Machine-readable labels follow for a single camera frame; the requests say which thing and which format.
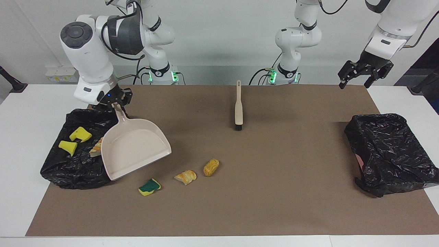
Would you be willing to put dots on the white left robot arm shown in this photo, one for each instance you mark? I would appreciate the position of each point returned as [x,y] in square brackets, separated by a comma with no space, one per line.
[298,37]

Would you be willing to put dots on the yellow sponge wedge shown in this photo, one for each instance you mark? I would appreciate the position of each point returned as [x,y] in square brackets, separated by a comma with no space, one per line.
[68,146]

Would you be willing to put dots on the dark panel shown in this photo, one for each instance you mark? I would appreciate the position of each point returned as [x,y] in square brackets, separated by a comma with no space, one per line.
[428,61]

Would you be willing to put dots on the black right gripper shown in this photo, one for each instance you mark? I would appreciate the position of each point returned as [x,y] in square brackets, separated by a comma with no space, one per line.
[114,95]

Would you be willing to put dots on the brown bread roll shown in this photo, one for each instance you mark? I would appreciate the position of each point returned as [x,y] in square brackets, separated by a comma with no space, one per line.
[211,167]

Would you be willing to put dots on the black trash bag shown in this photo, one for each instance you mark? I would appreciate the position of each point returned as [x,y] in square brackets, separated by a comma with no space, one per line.
[75,171]
[391,151]

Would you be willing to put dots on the pink plastic bin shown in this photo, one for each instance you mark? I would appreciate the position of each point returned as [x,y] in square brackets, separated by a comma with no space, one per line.
[359,161]

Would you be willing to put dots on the notched yellow sponge piece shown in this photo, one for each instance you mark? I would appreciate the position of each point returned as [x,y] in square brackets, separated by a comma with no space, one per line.
[80,133]

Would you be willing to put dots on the brown table mat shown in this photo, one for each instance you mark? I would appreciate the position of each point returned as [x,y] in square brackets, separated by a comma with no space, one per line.
[205,219]

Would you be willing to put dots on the green yellow sponge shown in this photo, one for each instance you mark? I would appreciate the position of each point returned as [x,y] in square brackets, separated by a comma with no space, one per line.
[149,187]

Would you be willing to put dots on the white cardboard box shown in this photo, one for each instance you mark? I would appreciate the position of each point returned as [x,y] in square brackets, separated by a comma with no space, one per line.
[58,74]

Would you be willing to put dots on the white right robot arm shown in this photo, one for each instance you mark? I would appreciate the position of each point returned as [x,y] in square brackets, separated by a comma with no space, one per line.
[89,58]

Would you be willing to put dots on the beige plastic dustpan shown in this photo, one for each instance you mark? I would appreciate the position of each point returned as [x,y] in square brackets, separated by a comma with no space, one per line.
[133,147]

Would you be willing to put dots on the black stand leg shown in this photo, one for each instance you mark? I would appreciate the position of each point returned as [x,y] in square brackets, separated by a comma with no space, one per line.
[420,87]
[15,85]

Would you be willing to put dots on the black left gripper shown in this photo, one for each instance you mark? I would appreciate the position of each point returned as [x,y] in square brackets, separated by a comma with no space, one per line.
[374,61]

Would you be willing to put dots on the orange white croissant piece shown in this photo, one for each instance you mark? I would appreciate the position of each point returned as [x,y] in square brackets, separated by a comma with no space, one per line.
[185,177]

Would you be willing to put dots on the pale striped croissant piece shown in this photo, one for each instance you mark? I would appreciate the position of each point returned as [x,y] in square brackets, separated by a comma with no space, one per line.
[97,148]

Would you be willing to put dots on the beige hand brush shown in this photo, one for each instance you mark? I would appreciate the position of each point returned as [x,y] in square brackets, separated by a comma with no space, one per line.
[238,109]

